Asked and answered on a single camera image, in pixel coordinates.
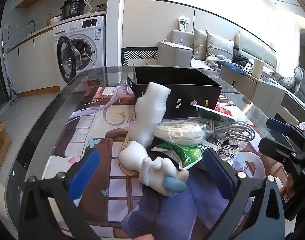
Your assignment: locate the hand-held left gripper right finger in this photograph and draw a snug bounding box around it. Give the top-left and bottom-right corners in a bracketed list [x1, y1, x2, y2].
[203, 147, 286, 240]

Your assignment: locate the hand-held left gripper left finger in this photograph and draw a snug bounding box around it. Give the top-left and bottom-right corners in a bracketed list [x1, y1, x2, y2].
[19, 149, 101, 240]

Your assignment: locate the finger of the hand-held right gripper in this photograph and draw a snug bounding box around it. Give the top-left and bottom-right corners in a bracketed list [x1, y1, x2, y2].
[266, 118, 305, 140]
[258, 136, 305, 165]

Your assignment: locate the green and white packet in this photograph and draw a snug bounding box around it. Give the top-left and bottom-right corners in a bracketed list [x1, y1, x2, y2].
[195, 104, 239, 123]
[151, 141, 210, 170]

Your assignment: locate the white cable bundle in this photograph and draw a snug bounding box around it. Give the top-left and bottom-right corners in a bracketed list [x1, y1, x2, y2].
[207, 119, 256, 140]

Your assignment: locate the bag of white rope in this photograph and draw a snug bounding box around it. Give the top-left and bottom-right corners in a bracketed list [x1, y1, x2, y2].
[154, 121, 208, 147]

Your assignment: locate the white plush toy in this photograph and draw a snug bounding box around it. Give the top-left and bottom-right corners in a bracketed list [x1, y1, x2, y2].
[119, 140, 189, 197]

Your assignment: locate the black cardboard box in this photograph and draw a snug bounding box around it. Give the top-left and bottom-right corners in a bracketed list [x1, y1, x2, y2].
[127, 66, 223, 119]

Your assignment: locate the white foam sheet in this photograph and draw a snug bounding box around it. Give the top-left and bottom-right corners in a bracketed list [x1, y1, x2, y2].
[129, 82, 171, 147]

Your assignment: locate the person's right hand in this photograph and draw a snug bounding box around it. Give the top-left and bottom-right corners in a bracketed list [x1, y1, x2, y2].
[280, 174, 297, 203]

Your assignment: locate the white bag with black print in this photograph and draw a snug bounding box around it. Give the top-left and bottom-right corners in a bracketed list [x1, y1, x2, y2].
[212, 136, 248, 167]

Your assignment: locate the printed table mat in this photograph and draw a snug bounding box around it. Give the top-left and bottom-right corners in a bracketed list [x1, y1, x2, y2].
[41, 85, 266, 240]

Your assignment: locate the beige side cabinet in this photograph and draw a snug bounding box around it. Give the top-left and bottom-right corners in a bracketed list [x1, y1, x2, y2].
[220, 61, 286, 113]

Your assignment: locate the grey puffer jacket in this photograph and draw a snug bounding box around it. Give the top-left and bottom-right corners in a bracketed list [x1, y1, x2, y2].
[272, 67, 305, 103]

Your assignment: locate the red and white plastic bag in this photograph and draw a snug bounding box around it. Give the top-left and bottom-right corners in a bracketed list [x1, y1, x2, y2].
[215, 106, 234, 117]

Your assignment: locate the cream cylinder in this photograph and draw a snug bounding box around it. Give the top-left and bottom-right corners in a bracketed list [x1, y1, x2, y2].
[252, 58, 264, 77]

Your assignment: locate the black jacket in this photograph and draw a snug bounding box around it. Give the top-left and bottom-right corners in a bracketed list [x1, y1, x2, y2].
[232, 42, 254, 65]

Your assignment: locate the brown cardboard box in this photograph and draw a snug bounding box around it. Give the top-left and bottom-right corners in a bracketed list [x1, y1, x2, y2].
[0, 121, 13, 169]

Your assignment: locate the grey furry cloth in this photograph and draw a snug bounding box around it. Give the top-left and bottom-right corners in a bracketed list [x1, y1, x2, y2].
[205, 55, 230, 69]

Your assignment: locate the grey cushion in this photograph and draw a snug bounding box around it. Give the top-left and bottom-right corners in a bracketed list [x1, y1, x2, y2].
[205, 29, 235, 58]

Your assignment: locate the grey mop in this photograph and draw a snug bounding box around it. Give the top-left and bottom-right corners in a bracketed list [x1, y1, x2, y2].
[1, 32, 21, 107]

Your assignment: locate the beige cushion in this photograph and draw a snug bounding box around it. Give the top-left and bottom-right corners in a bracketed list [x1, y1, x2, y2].
[192, 27, 210, 60]

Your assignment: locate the white base cabinet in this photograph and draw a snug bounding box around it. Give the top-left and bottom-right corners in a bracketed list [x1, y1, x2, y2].
[7, 26, 60, 98]

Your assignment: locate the beige sofa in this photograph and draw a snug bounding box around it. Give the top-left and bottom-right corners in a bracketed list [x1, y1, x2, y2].
[157, 29, 278, 80]

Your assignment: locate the white washing machine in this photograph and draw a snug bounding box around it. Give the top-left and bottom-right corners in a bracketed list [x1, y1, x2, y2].
[52, 16, 107, 87]

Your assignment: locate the chair with patterned back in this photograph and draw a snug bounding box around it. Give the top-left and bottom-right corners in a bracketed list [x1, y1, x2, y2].
[121, 47, 158, 67]

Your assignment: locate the black pressure cooker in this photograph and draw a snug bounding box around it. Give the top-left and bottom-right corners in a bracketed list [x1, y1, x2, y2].
[60, 0, 87, 20]

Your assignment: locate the wall power outlet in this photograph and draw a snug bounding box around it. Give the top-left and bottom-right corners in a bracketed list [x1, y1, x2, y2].
[177, 16, 190, 32]

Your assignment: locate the white cord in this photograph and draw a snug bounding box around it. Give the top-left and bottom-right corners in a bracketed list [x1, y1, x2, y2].
[81, 0, 98, 65]

